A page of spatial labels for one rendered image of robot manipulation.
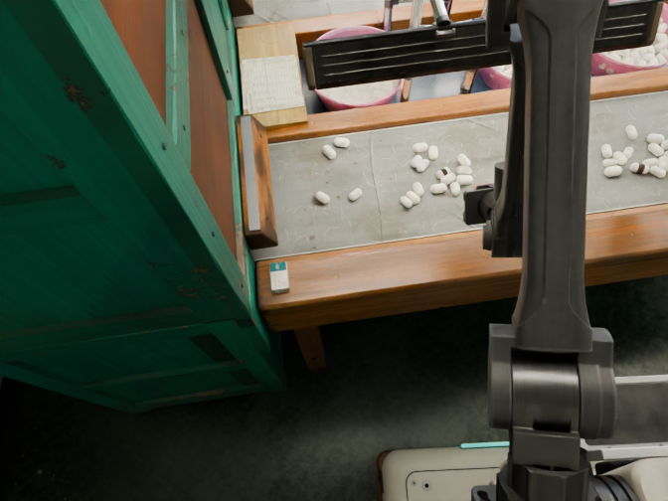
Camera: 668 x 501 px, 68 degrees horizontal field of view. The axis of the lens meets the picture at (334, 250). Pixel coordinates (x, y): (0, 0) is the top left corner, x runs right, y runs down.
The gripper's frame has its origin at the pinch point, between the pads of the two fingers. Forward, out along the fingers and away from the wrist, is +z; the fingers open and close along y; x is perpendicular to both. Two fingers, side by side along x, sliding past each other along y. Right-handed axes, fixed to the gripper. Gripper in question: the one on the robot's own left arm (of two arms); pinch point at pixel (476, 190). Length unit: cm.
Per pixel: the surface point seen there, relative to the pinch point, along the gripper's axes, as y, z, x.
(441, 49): 7.0, -2.9, -27.3
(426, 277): 11.6, -4.2, 15.8
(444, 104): -2.0, 28.6, -12.4
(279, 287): 41.5, -4.5, 13.1
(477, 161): -6.6, 18.5, -0.3
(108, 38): 46, -49, -35
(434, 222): 6.6, 7.7, 8.8
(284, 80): 35, 37, -22
